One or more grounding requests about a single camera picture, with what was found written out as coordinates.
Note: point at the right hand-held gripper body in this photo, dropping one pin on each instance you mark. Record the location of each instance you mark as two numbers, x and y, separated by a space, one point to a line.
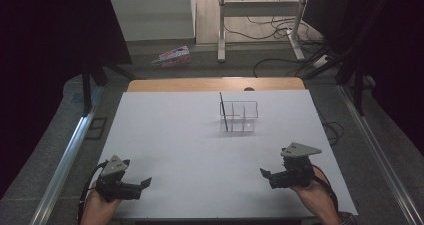
295 175

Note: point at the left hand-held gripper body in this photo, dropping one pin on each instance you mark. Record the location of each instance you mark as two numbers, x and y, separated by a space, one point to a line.
115 185

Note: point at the clear acrylic pen holder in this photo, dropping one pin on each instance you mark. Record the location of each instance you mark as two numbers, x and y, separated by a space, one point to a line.
240 116

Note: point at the black pencil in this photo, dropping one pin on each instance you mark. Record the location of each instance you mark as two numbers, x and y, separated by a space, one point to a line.
224 113

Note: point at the person's right hand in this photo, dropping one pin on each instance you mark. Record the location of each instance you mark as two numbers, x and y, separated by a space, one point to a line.
305 193

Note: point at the person's left hand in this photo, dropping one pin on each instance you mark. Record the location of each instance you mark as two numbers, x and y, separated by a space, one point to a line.
100 213

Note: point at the white board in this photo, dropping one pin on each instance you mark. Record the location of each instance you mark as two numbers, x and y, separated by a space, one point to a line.
186 165

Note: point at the dark table grommet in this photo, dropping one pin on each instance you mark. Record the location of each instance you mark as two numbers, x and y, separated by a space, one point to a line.
249 89

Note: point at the black metal stand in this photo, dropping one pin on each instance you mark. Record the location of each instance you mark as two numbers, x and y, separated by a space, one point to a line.
87 91
358 91

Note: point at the wooden table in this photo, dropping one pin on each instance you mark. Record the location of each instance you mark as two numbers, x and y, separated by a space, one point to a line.
200 84

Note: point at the white power strip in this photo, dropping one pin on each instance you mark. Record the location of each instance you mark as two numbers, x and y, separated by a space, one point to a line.
321 61

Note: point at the red white packet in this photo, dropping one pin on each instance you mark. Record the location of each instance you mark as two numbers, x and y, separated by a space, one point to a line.
174 57

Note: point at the dark curtain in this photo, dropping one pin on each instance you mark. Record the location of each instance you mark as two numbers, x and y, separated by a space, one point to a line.
400 51
46 51

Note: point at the aluminium rail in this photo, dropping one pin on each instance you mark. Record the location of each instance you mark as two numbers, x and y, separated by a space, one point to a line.
66 158
376 158

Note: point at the black frame on floor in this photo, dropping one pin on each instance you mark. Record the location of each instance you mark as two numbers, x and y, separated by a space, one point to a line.
96 128

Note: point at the white desk frame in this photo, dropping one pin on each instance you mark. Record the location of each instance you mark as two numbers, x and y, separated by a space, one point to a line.
221 35

